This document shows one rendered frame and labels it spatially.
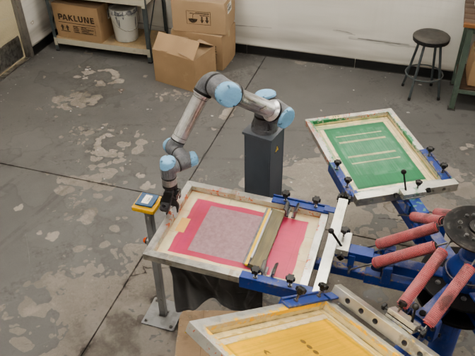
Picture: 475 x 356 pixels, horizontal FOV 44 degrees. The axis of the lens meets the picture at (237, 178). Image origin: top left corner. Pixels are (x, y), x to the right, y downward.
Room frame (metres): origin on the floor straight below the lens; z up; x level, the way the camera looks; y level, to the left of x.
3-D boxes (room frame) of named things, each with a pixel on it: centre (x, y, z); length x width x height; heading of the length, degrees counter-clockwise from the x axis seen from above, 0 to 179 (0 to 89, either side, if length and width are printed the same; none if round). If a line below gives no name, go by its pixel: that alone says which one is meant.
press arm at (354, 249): (1.91, -0.54, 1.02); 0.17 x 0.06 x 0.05; 71
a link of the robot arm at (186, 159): (2.30, 0.26, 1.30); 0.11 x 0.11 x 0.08; 33
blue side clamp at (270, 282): (1.75, -0.15, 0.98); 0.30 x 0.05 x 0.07; 71
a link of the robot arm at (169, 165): (2.23, 0.33, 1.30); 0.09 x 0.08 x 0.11; 123
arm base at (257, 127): (2.71, -0.16, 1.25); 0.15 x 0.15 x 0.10
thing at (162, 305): (2.38, 0.49, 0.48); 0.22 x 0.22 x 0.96; 71
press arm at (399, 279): (1.95, -0.42, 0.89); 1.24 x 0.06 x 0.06; 71
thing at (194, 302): (1.91, 0.11, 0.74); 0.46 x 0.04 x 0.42; 71
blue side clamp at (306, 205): (2.28, -0.32, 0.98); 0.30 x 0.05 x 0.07; 71
